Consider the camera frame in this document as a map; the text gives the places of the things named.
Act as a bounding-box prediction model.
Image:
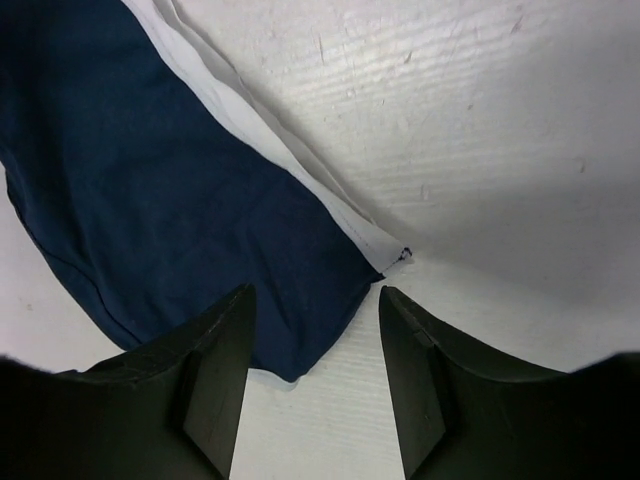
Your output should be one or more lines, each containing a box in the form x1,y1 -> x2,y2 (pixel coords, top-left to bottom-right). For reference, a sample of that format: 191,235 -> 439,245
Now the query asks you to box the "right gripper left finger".
1,285 -> 256,479

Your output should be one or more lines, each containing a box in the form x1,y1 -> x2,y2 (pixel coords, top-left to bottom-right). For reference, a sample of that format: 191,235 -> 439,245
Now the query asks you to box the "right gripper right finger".
379,287 -> 639,479

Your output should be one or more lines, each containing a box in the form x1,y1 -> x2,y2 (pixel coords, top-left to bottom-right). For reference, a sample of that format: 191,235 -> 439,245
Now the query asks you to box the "navy blue underwear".
1,1 -> 411,383

